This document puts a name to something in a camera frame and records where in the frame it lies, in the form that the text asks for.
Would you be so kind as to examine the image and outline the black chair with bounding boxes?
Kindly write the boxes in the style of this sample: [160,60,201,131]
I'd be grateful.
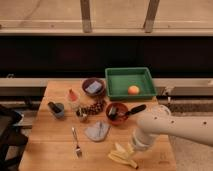
[0,105,28,171]

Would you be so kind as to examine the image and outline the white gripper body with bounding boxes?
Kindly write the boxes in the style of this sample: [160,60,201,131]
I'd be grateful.
[130,128,157,151]

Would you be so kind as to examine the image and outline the brown grape bunch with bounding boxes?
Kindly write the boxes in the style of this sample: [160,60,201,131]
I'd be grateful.
[82,99,106,115]

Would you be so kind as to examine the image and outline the orange bowl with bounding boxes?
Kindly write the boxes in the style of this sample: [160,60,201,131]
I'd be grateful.
[106,102,128,126]

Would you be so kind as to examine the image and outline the small glass jar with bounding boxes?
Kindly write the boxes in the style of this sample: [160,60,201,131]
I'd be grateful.
[76,108,88,122]

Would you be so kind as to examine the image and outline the blue sponge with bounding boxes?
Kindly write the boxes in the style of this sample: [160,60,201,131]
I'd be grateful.
[86,81,102,94]

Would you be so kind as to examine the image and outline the grey cloth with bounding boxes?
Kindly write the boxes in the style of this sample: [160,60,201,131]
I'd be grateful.
[85,121,110,142]

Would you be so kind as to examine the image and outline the green plastic tray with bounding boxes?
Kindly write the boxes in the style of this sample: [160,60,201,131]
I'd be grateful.
[105,67,157,100]

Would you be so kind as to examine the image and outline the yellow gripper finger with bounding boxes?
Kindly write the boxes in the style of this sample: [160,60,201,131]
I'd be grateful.
[126,143,135,155]

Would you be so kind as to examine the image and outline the black spatula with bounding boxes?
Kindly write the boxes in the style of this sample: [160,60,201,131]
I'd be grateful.
[118,104,146,117]

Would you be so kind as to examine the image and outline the silver fork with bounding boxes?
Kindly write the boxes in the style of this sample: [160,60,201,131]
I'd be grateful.
[71,127,82,158]

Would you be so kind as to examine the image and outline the blue cup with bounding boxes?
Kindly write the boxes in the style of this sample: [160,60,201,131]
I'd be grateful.
[48,102,64,119]

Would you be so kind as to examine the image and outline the dark purple bowl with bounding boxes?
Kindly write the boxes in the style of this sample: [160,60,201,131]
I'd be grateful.
[82,78,105,97]

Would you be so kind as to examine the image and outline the orange fruit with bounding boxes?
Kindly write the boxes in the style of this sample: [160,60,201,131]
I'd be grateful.
[128,85,140,95]

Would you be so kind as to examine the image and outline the yellow banana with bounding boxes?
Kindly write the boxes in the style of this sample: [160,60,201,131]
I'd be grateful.
[108,143,138,169]

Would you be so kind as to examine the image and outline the clear bottle red cap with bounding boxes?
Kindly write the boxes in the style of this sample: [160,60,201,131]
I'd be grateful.
[68,89,80,111]

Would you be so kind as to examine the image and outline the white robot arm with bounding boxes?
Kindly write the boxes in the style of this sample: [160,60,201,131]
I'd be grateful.
[128,105,213,155]

